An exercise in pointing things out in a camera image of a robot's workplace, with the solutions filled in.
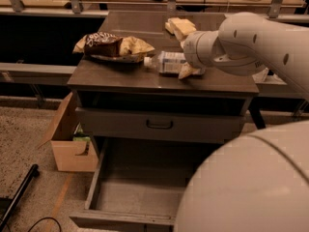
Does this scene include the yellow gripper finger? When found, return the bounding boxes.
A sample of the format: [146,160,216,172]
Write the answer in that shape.
[169,17,196,42]
[178,63,205,79]

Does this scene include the clear plastic water bottle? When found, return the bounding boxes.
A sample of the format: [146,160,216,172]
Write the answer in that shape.
[144,51,186,74]

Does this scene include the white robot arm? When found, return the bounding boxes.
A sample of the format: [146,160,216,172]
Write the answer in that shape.
[173,13,309,232]

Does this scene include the left clear sanitizer bottle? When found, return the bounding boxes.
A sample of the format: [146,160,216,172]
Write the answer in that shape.
[252,68,268,83]

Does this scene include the open bottom drawer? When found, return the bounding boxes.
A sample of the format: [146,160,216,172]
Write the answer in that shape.
[70,138,219,232]

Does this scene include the yellow sponge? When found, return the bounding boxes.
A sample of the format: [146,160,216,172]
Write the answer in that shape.
[165,22,174,35]

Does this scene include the patterned paper plate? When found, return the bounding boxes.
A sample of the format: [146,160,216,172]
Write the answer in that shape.
[92,54,145,63]

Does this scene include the brown chip bag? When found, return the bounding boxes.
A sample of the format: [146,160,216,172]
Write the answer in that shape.
[72,32,155,57]

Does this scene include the green item in box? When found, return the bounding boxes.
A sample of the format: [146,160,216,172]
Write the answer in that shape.
[72,124,91,142]

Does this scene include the cardboard box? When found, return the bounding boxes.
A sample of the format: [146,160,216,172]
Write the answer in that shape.
[39,93,98,172]

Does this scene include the black pole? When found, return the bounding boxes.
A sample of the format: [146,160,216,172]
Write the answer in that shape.
[0,164,40,232]

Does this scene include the closed drawer with black handle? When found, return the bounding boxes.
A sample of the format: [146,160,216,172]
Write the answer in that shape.
[76,107,244,144]

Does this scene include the black floor cable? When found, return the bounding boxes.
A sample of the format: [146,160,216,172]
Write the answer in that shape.
[27,217,63,232]

